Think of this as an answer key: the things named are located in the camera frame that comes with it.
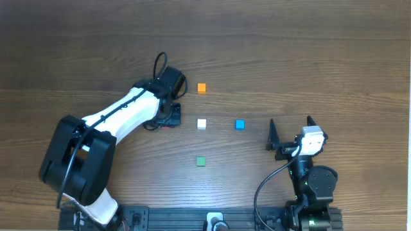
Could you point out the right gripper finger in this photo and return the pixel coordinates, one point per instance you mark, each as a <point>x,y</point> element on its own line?
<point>273,138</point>
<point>311,122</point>

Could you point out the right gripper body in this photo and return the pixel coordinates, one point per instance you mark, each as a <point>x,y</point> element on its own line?
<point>284,150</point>

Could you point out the blue cube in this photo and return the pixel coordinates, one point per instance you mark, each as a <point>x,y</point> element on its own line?
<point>239,124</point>

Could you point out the green cube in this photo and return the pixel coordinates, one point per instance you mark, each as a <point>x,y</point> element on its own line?
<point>200,161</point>

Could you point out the orange cube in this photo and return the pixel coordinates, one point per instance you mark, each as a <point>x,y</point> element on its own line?
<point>201,88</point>

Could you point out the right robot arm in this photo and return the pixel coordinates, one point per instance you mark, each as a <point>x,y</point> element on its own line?
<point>316,184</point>

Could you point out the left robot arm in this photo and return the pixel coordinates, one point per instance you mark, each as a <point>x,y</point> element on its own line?
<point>135,110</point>

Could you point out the white cube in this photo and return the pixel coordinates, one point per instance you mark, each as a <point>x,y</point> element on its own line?
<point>201,124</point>

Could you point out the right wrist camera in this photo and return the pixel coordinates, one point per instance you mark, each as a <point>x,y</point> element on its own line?
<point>311,139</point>

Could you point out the mounting rail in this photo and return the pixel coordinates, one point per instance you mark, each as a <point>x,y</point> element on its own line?
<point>186,219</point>

